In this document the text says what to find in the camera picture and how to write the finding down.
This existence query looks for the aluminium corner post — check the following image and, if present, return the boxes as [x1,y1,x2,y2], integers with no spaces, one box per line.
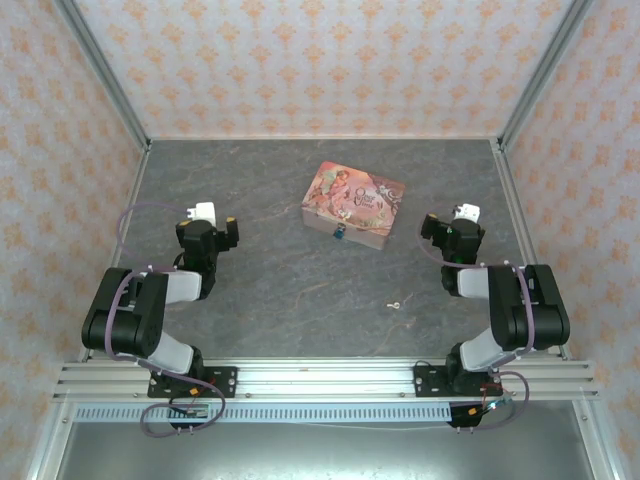
[498,0,597,152]
[52,0,153,152]

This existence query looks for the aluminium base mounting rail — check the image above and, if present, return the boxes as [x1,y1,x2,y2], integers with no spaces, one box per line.
[52,356,599,402]

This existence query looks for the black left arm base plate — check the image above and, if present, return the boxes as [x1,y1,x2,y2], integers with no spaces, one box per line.
[147,365,239,400]

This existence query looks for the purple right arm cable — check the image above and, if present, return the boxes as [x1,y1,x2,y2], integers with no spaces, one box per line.
[417,201,539,431]

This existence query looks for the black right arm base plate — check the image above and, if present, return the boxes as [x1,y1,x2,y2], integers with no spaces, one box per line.
[413,363,507,399]

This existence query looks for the grey metal shelf panel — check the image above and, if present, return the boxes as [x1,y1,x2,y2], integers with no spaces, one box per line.
[59,421,599,480]

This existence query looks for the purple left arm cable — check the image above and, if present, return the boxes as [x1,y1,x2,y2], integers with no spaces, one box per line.
[107,201,228,438]

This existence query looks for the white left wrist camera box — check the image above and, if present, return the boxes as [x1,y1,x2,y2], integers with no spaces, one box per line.
[186,201,218,227]

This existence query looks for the aluminium side table rail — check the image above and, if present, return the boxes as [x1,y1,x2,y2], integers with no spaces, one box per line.
[77,140,152,362]
[490,139,572,361]

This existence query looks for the white slotted cable duct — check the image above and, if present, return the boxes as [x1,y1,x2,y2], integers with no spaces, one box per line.
[73,403,454,424]

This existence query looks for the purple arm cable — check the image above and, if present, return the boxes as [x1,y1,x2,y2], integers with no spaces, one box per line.
[107,201,228,438]
[417,201,539,431]

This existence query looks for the pink illustrated storybook box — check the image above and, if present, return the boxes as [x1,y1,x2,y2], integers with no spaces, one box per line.
[300,160,407,252]

